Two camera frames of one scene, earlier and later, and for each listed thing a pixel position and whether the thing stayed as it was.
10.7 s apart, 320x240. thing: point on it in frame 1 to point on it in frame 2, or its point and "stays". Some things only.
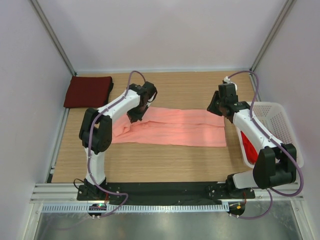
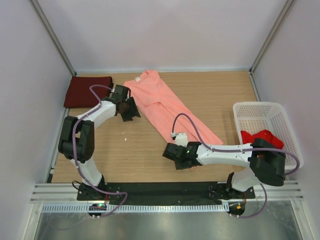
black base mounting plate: x=163 y=193 stays
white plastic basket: x=273 y=117 stays
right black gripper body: x=220 y=103 to x=179 y=164
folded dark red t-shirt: x=88 y=91 stays
